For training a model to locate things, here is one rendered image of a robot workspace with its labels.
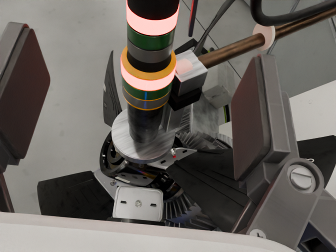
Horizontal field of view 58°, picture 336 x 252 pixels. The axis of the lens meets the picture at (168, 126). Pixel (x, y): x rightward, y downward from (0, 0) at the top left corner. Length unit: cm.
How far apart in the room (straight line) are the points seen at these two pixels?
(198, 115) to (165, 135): 43
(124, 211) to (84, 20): 226
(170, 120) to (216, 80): 49
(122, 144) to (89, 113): 178
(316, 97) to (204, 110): 26
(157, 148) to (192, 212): 33
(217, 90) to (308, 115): 23
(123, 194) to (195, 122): 26
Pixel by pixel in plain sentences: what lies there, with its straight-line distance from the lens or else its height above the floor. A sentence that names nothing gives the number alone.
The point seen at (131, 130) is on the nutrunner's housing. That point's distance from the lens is 32.
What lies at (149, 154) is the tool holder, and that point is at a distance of 32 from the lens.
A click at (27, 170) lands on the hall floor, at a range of 199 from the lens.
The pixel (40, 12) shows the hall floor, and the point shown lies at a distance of 285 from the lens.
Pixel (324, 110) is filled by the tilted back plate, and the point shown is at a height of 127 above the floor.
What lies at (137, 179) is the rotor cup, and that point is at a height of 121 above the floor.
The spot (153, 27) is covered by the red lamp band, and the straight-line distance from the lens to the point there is 20.
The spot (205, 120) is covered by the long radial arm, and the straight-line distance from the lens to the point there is 78.
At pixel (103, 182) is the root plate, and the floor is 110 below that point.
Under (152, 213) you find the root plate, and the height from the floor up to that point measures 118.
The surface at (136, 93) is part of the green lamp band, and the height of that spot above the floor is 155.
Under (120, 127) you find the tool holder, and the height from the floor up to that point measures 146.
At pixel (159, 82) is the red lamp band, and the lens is 23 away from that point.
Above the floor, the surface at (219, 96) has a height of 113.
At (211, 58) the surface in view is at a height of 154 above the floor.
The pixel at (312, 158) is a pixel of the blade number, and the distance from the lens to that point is 45.
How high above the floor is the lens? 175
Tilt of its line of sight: 59 degrees down
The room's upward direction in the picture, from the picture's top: 12 degrees clockwise
